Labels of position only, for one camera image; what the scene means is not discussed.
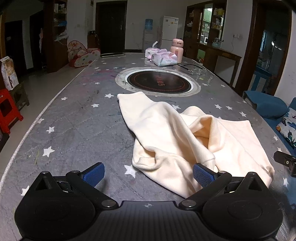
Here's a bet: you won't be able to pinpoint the dark wooden door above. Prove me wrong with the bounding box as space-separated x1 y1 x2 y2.
95 1 127 55

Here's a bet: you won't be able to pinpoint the pink white soft tissue pack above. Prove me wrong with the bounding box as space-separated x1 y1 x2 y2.
150 49 178 66

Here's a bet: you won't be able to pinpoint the black cable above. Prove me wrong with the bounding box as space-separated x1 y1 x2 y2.
180 62 204 71

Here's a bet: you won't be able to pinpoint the round black induction cooker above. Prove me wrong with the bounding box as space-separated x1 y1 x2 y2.
115 67 201 96

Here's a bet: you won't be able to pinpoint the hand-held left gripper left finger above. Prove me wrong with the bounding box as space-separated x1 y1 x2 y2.
30 162 118 208

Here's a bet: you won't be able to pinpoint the red plastic stool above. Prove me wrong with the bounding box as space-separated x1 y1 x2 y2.
0 89 24 135

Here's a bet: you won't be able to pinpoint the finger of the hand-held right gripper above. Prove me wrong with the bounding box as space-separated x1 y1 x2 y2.
273 151 296 178

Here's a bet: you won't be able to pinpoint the dotted red play tent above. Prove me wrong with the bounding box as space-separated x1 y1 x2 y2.
67 40 101 68

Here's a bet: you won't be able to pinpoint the white water dispenser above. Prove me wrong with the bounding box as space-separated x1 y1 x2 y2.
143 30 155 50

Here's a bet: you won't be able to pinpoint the cream pants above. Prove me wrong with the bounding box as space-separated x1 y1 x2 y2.
117 91 275 198

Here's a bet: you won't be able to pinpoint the blue sofa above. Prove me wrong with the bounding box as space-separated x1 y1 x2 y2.
242 90 296 160

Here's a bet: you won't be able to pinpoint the wooden desk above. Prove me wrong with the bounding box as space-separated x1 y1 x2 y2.
196 42 242 85

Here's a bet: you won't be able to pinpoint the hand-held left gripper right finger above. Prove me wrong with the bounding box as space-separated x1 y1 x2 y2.
179 163 269 209

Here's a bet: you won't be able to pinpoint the dark wooden open shelf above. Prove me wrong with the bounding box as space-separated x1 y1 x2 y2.
43 0 68 73

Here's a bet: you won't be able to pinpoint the wooden glass-door cabinet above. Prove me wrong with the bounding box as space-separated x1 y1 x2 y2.
183 0 227 63

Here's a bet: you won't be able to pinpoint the white tissue box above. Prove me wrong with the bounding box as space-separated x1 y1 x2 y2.
144 41 160 58

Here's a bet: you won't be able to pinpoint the butterfly print pillow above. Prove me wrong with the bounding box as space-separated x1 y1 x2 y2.
276 108 296 149

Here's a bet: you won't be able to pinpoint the low wooden stool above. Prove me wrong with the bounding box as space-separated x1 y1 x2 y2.
9 82 30 112

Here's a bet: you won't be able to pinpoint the grey star-print table cover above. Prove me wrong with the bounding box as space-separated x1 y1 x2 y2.
0 52 296 241

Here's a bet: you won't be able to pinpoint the printed paper bag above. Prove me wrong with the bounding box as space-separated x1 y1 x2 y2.
1 56 19 91

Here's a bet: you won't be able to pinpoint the white refrigerator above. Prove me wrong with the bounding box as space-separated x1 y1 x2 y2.
160 16 179 50

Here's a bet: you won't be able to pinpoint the pink thermos bottle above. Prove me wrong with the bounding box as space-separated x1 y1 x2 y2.
170 39 184 64

